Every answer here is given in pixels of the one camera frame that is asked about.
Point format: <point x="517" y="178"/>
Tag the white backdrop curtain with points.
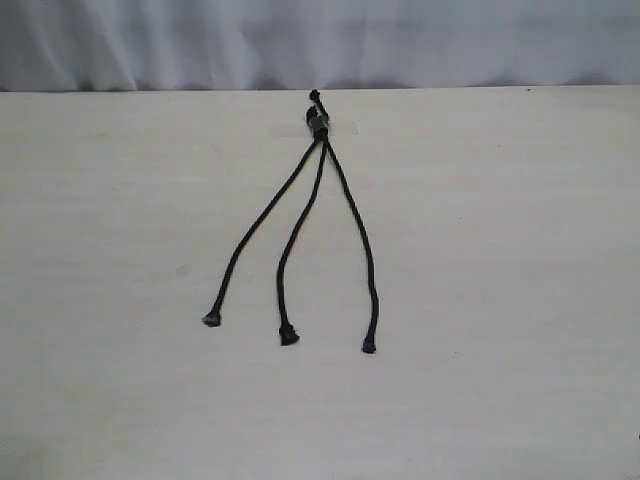
<point x="49" y="46"/>

